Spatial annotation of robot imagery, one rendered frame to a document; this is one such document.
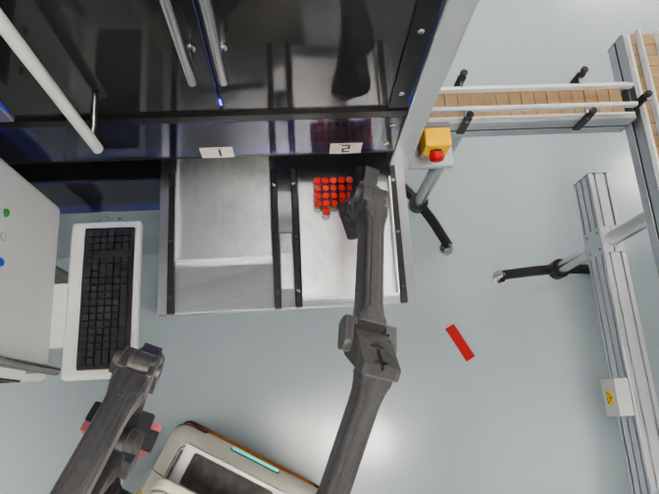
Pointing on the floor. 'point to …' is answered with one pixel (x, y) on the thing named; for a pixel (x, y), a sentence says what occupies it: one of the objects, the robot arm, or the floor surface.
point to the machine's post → (431, 75)
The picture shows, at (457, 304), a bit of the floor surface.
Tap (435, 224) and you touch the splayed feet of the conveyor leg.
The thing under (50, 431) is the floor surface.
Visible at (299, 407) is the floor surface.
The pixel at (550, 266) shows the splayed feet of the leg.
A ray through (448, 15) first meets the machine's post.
